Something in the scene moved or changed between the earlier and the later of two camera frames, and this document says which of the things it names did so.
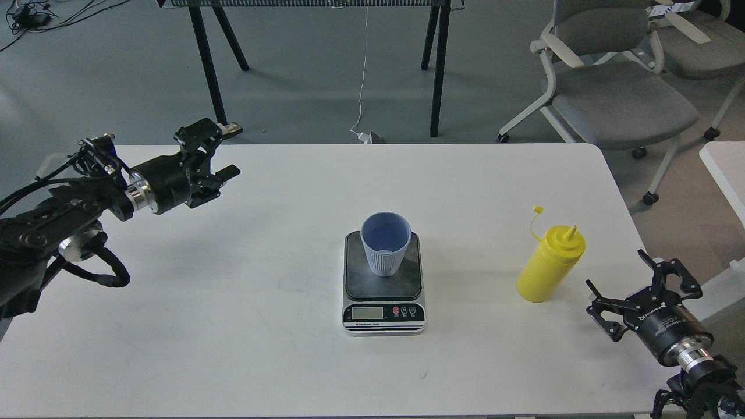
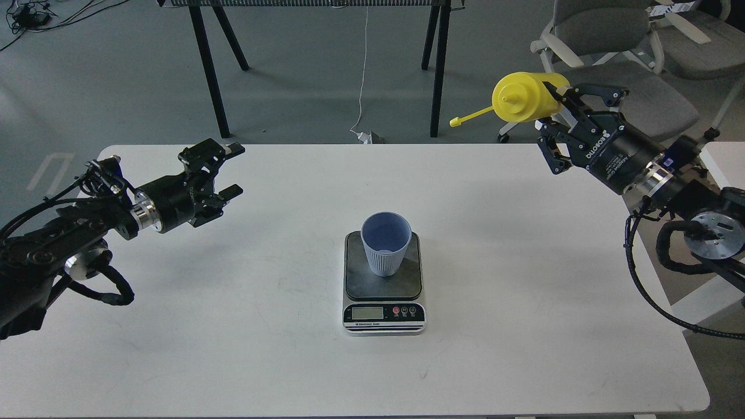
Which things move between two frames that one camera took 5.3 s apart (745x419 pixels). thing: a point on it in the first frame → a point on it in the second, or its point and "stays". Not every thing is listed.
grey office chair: (605, 92) stays
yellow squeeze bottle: (561, 249) → (522, 96)
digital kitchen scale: (376, 305) stays
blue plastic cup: (385, 235) stays
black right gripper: (660, 325) → (617, 156)
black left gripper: (164, 183) → (169, 203)
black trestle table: (439, 24) stays
